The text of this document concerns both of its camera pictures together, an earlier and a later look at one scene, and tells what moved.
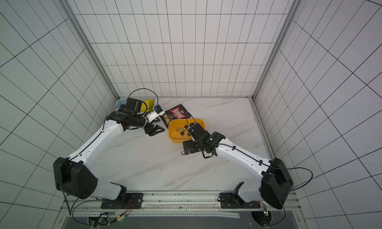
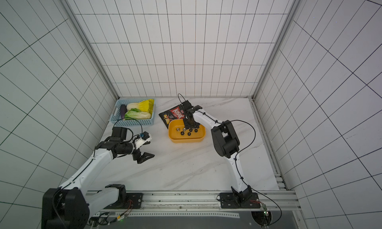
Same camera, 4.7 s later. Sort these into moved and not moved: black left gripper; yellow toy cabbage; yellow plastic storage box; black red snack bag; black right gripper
Moved: black left gripper; black right gripper
Not moved: black red snack bag; yellow toy cabbage; yellow plastic storage box
